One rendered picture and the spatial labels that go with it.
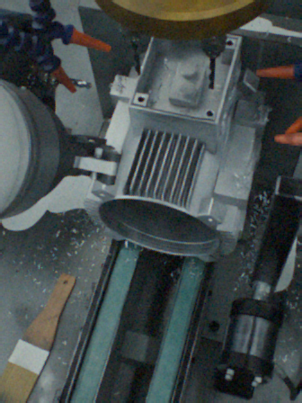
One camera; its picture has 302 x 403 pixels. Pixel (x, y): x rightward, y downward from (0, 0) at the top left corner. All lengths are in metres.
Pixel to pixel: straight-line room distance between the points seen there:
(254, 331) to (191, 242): 0.18
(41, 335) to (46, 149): 0.61
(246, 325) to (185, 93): 0.26
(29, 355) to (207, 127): 0.45
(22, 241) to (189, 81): 0.42
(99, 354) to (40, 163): 0.49
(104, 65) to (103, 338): 0.36
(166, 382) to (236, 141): 0.31
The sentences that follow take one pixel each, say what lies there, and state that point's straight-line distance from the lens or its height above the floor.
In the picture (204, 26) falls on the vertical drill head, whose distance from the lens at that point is 0.52.
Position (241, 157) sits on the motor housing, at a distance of 0.75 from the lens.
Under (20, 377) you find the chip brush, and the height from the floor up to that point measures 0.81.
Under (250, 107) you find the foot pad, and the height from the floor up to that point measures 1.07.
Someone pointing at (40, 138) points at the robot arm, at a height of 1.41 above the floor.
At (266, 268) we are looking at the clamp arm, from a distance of 0.69.
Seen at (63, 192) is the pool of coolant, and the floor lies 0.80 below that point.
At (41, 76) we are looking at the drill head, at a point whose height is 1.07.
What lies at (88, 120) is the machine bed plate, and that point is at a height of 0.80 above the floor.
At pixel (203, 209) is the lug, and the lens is 0.70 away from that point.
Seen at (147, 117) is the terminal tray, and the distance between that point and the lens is 0.70.
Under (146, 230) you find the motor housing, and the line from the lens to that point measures 0.84.
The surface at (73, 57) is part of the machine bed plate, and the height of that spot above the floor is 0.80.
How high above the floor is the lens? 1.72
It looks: 65 degrees down
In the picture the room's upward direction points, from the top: 8 degrees counter-clockwise
